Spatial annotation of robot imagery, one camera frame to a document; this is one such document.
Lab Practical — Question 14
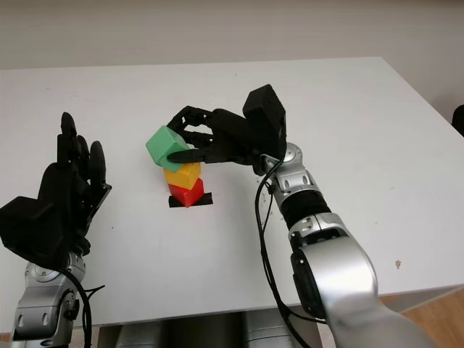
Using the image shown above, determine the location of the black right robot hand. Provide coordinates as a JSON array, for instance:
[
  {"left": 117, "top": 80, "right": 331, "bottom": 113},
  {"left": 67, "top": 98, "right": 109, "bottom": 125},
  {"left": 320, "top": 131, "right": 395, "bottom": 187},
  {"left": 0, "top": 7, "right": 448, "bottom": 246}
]
[{"left": 165, "top": 105, "right": 262, "bottom": 168}]

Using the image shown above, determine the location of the green wooden block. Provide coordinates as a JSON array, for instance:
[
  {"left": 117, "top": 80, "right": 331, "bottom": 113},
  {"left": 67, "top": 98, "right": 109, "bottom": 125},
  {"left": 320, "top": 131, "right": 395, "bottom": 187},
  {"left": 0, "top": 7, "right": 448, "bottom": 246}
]
[{"left": 145, "top": 125, "right": 191, "bottom": 173}]

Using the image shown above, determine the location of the yellow wooden block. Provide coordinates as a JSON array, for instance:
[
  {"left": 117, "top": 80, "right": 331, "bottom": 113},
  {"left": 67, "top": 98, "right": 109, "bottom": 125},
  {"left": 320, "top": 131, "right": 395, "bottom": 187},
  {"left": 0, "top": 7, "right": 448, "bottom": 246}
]
[{"left": 163, "top": 162, "right": 202, "bottom": 191}]

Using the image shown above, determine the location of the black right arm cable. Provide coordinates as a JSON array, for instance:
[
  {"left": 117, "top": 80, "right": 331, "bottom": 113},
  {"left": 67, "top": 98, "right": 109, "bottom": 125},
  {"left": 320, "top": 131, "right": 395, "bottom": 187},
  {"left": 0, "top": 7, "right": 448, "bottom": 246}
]
[{"left": 254, "top": 154, "right": 328, "bottom": 348}]

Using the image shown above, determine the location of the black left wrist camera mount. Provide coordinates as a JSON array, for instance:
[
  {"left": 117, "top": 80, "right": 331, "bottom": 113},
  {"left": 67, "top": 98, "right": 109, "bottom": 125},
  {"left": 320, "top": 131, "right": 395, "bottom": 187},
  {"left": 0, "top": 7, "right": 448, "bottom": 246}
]
[{"left": 0, "top": 195, "right": 73, "bottom": 272}]

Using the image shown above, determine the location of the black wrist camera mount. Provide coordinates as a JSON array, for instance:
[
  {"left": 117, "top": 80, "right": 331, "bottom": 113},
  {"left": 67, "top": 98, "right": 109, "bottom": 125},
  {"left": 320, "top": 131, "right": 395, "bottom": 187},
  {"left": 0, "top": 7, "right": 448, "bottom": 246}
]
[
  {"left": 241, "top": 83, "right": 289, "bottom": 161},
  {"left": 0, "top": 195, "right": 73, "bottom": 272}
]

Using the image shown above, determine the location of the grey robot lower body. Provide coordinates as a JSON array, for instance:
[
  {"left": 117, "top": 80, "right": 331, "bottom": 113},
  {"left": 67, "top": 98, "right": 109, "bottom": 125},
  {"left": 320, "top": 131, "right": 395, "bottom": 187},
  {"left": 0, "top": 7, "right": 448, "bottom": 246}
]
[{"left": 117, "top": 307, "right": 320, "bottom": 348}]

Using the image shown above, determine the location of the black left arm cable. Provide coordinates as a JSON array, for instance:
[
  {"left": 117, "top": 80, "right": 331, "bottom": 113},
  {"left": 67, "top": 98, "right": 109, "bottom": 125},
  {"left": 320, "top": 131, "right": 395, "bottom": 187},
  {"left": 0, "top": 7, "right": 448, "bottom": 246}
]
[{"left": 64, "top": 268, "right": 107, "bottom": 348}]

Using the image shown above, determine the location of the red wooden block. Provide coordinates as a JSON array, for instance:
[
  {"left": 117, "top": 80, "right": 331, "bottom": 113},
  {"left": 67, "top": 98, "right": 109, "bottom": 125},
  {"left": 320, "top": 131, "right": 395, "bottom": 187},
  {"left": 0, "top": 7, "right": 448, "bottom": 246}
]
[{"left": 167, "top": 178, "right": 204, "bottom": 209}]

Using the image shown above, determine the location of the black tape mark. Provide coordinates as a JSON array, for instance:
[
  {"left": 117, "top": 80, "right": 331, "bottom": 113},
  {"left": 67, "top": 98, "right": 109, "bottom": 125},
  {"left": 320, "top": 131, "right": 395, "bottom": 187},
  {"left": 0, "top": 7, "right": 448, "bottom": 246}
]
[{"left": 168, "top": 192, "right": 213, "bottom": 210}]

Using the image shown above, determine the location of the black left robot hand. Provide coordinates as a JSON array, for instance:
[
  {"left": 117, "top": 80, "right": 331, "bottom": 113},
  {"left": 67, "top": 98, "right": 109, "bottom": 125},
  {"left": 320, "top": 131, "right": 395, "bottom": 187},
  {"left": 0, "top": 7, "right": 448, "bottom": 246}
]
[{"left": 37, "top": 111, "right": 113, "bottom": 257}]

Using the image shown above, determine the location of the black chair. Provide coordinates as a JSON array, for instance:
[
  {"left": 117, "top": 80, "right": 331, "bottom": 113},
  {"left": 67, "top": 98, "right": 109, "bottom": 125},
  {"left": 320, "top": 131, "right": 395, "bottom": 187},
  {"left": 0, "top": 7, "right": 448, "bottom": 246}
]
[{"left": 452, "top": 104, "right": 464, "bottom": 138}]

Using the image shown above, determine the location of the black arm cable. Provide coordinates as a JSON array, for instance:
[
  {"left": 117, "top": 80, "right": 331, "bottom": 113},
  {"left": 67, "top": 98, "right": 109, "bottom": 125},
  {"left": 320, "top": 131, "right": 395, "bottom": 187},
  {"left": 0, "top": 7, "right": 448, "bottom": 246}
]
[
  {"left": 64, "top": 268, "right": 107, "bottom": 348},
  {"left": 254, "top": 154, "right": 328, "bottom": 348}
]

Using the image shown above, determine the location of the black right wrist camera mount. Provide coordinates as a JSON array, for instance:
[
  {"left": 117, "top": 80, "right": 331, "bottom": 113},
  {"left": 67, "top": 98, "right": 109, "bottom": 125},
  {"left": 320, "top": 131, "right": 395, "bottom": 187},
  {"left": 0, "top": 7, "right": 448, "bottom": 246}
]
[{"left": 241, "top": 83, "right": 289, "bottom": 161}]

